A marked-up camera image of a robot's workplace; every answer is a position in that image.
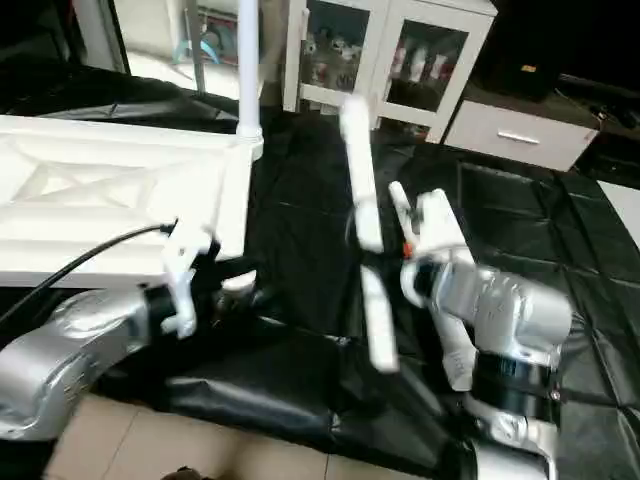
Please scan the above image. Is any white plastic table top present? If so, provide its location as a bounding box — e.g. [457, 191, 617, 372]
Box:
[0, 113, 267, 291]

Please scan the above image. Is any black mat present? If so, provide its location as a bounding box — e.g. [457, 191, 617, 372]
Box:
[0, 62, 640, 480]

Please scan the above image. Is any white drawer unit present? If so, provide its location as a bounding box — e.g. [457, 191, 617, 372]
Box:
[445, 100, 601, 173]

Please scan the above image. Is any white glass-door cabinet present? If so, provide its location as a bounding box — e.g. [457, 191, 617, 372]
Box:
[283, 0, 498, 143]

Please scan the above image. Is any white flat panel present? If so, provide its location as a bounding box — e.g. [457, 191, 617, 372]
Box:
[598, 180, 640, 253]

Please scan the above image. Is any black box yellow label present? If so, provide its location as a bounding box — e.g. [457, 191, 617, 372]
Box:
[480, 0, 563, 97]

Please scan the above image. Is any light blue metal frame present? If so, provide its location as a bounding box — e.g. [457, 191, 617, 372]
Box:
[175, 0, 226, 67]

